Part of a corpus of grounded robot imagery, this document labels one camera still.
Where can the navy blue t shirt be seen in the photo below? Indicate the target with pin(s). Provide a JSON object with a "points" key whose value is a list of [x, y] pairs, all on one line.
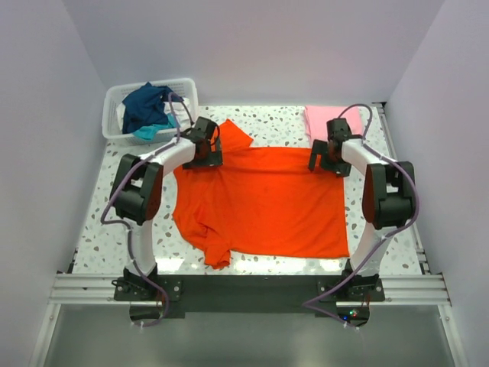
{"points": [[140, 103]]}

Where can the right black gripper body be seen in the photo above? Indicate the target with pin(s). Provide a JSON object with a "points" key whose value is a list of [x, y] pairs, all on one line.
{"points": [[339, 167]]}

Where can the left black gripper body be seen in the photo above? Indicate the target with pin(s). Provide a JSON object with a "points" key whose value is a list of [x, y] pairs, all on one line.
{"points": [[211, 158]]}

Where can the orange t shirt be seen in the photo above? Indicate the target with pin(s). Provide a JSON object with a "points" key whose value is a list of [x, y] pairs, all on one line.
{"points": [[260, 201]]}

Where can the folded pink t shirt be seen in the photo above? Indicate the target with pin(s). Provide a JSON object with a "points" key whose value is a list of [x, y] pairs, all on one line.
{"points": [[316, 118]]}

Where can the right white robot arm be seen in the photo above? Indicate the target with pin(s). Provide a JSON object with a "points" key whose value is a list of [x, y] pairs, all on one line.
{"points": [[390, 202]]}

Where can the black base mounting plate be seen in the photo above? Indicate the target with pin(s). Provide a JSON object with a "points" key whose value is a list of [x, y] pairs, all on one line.
{"points": [[174, 296]]}

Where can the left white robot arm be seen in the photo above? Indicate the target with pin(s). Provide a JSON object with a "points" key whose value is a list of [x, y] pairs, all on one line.
{"points": [[136, 197]]}

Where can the teal t shirt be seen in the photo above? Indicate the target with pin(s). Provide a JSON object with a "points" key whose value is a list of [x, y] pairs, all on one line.
{"points": [[149, 132]]}

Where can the white plastic laundry basket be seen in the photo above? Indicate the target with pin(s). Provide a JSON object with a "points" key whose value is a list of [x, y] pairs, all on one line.
{"points": [[112, 129]]}

